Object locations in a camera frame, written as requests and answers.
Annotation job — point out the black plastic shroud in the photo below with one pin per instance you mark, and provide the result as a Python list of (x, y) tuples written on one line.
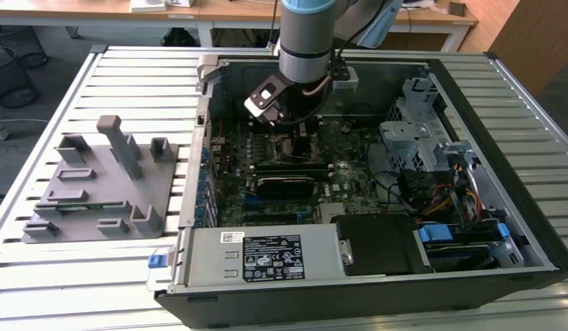
[(380, 245)]

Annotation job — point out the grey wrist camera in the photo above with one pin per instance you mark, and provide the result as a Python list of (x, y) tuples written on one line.
[(345, 82)]

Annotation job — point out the wooden cabinet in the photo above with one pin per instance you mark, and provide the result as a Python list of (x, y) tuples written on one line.
[(532, 41)]

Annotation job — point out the blue drive latch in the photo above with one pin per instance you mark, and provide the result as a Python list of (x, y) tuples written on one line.
[(502, 232)]

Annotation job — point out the small brown box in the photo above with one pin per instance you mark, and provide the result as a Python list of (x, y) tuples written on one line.
[(458, 8)]

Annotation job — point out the blue disk carrier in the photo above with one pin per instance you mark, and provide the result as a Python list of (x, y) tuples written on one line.
[(433, 232)]

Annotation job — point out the CPU socket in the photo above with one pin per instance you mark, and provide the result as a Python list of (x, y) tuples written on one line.
[(284, 148)]

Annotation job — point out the black RAM slot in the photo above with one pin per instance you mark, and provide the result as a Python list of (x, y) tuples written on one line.
[(290, 175), (288, 168)]

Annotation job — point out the grey power supply unit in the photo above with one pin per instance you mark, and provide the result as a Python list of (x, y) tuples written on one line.
[(210, 258)]

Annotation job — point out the round coin battery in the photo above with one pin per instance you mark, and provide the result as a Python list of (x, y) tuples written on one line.
[(344, 129)]

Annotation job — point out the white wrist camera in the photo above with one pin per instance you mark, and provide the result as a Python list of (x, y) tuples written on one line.
[(265, 100)]

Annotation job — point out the green motherboard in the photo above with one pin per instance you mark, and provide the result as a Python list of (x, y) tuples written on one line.
[(348, 203)]

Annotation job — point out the grey parts rack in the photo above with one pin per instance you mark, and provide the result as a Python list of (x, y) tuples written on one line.
[(113, 186)]

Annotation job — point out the green RAM stick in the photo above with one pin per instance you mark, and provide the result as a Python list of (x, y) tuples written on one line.
[(95, 206)]

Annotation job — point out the blue case latch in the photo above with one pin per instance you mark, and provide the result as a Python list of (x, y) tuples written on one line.
[(155, 262)]

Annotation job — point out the black mesh bin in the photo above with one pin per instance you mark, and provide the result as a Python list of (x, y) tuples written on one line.
[(32, 45), (12, 82)]

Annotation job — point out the white box with print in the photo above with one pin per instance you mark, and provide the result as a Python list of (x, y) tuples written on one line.
[(179, 2)]

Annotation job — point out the silver metal drive cage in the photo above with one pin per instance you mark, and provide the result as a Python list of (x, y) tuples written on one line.
[(403, 132)]

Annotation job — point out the wooden desk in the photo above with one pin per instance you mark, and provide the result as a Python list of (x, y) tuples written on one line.
[(440, 20)]

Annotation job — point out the silver chipset heatsink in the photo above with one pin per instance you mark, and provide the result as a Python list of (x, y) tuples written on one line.
[(333, 211)]

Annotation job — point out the black open PC case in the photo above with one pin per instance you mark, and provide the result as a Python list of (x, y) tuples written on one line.
[(357, 300)]

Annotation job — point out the black graphics card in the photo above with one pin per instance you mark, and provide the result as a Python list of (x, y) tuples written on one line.
[(284, 189)]

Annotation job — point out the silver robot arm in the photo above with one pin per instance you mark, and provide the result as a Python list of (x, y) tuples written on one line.
[(306, 41)]

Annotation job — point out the plain white box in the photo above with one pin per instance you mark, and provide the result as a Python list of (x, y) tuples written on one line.
[(147, 5)]

